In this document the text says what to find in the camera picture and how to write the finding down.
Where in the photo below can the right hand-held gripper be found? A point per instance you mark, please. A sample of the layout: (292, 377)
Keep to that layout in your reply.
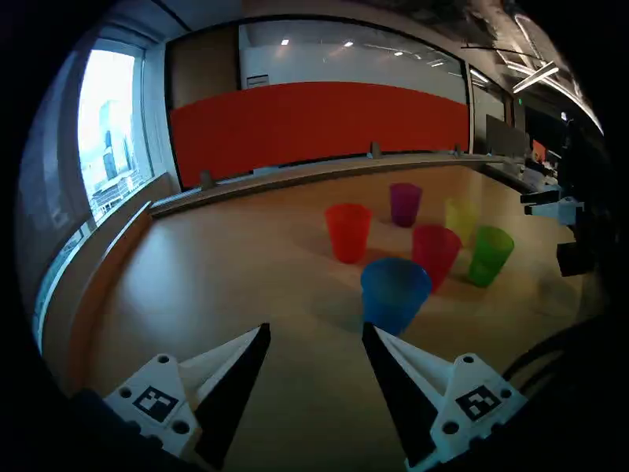
(592, 246)

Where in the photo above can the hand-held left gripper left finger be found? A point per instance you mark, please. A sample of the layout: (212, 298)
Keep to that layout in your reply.
(162, 378)

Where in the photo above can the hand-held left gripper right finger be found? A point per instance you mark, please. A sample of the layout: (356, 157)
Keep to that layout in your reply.
(462, 378)

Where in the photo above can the green plastic cup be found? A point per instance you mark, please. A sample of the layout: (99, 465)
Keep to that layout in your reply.
(489, 255)

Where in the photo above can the yellow plastic cup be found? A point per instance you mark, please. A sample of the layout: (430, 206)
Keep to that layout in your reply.
(459, 216)

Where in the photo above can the blue plastic cup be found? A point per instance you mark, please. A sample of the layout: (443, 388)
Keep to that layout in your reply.
(393, 295)

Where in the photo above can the red plastic cup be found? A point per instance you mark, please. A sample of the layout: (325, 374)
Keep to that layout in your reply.
(435, 253)

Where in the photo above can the purple plastic cup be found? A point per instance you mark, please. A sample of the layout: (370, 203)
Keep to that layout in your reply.
(406, 204)

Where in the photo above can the orange plastic cup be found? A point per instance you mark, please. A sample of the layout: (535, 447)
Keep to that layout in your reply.
(348, 231)

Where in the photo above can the red desk screen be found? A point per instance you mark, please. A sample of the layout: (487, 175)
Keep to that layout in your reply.
(314, 123)

